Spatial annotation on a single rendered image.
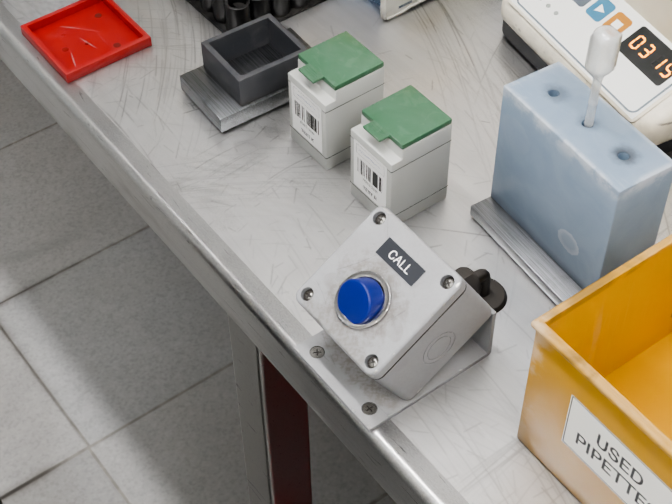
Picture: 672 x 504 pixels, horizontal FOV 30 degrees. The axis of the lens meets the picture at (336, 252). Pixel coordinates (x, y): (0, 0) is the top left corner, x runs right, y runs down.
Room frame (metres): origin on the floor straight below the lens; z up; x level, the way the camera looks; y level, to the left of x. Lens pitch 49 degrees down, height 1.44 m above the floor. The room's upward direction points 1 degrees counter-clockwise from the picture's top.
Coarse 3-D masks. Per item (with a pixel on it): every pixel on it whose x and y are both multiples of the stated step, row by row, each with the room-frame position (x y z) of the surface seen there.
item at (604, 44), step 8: (600, 32) 0.51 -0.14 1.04; (608, 32) 0.51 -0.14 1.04; (616, 32) 0.51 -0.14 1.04; (592, 40) 0.51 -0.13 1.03; (600, 40) 0.50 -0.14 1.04; (608, 40) 0.50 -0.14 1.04; (616, 40) 0.50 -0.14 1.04; (592, 48) 0.50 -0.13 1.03; (600, 48) 0.50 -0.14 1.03; (608, 48) 0.50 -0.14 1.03; (616, 48) 0.50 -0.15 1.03; (592, 56) 0.50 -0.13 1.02; (600, 56) 0.50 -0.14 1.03; (608, 56) 0.50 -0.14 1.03; (616, 56) 0.51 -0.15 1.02; (592, 64) 0.50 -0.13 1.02; (600, 64) 0.50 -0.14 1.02; (608, 64) 0.50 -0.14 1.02; (592, 72) 0.50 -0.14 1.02; (600, 72) 0.50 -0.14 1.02; (608, 72) 0.50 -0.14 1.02
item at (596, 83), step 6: (594, 78) 0.51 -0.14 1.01; (600, 78) 0.50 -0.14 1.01; (594, 84) 0.51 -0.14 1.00; (600, 84) 0.51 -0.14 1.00; (594, 90) 0.51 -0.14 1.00; (594, 96) 0.51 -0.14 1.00; (588, 102) 0.51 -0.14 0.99; (594, 102) 0.50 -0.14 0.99; (588, 108) 0.51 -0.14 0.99; (594, 108) 0.51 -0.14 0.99; (588, 114) 0.51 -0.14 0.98; (594, 114) 0.51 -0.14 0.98; (588, 120) 0.51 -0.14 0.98; (588, 126) 0.50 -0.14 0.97
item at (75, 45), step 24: (96, 0) 0.75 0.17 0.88; (24, 24) 0.72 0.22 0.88; (48, 24) 0.73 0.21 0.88; (72, 24) 0.73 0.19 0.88; (96, 24) 0.72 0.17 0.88; (120, 24) 0.72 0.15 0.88; (48, 48) 0.70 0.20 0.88; (72, 48) 0.70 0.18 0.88; (96, 48) 0.70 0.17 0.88; (120, 48) 0.69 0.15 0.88; (144, 48) 0.70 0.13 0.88; (72, 72) 0.67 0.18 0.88
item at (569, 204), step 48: (528, 96) 0.53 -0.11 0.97; (576, 96) 0.53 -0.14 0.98; (528, 144) 0.52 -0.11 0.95; (576, 144) 0.49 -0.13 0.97; (624, 144) 0.49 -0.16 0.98; (528, 192) 0.51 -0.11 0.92; (576, 192) 0.48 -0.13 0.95; (624, 192) 0.46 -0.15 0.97; (528, 240) 0.50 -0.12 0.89; (576, 240) 0.47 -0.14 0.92; (624, 240) 0.46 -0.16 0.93; (576, 288) 0.46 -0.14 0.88
